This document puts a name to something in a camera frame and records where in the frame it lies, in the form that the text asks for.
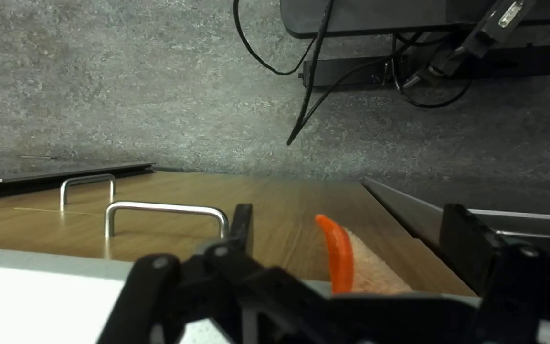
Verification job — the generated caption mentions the orange microfiber cloth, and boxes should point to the orange microfiber cloth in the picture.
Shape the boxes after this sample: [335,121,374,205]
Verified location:
[312,213,416,299]

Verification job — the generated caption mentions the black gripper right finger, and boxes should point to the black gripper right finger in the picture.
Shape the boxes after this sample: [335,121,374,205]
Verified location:
[437,203,550,344]

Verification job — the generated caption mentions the black cable plug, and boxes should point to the black cable plug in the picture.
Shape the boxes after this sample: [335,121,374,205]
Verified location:
[398,0,538,93]

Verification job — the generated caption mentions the thin black floor cable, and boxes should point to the thin black floor cable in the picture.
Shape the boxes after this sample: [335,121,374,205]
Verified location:
[230,0,337,148]

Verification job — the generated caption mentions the under-counter drawer cabinet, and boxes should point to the under-counter drawer cabinet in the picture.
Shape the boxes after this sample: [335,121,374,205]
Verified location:
[0,169,550,299]

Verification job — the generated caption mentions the black kick plate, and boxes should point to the black kick plate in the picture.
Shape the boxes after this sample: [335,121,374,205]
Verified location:
[0,161,156,203]

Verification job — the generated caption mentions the black floor bar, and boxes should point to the black floor bar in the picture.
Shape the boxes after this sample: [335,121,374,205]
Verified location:
[297,45,550,91]

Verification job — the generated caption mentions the black stand base plate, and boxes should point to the black stand base plate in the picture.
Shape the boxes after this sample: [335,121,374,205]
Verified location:
[278,0,550,39]

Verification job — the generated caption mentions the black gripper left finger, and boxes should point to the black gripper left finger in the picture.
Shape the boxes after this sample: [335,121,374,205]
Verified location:
[95,203,270,344]

